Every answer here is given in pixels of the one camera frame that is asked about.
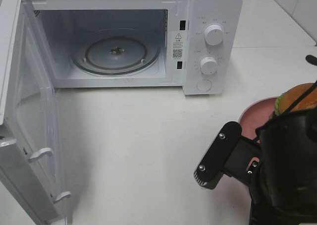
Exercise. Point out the pink plate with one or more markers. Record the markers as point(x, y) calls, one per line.
point(255, 116)

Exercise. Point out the round white door button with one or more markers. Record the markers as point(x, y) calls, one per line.
point(204, 85)

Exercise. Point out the upper white microwave knob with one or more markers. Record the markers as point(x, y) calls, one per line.
point(214, 34)

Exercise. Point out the white microwave knob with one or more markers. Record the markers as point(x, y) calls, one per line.
point(214, 34)
point(208, 65)

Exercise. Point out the lower white microwave knob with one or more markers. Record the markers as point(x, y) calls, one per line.
point(208, 65)

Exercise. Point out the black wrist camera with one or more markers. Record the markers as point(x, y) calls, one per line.
point(231, 154)

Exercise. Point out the glass microwave turntable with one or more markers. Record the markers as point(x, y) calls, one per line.
point(116, 51)

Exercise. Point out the white microwave oven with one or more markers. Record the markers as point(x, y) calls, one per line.
point(180, 24)

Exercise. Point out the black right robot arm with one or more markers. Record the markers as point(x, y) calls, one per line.
point(288, 171)

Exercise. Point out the burger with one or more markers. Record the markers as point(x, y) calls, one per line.
point(285, 100)

